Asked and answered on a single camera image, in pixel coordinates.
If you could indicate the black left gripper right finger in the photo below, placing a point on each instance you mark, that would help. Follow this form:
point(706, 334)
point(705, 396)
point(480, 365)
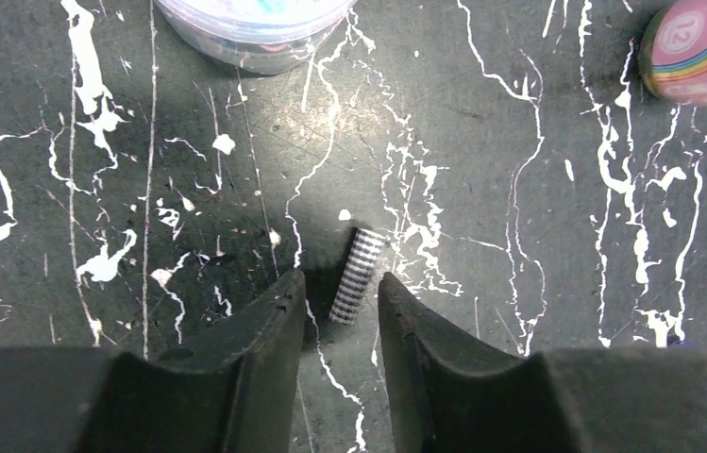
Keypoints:
point(450, 392)

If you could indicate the clear round plastic container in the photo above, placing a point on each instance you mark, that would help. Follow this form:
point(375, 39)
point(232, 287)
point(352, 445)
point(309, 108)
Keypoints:
point(265, 38)

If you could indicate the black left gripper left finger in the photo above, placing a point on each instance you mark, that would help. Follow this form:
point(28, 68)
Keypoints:
point(230, 389)

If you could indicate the pink capped bottle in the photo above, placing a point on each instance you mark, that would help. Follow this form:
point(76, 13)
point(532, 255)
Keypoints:
point(673, 53)

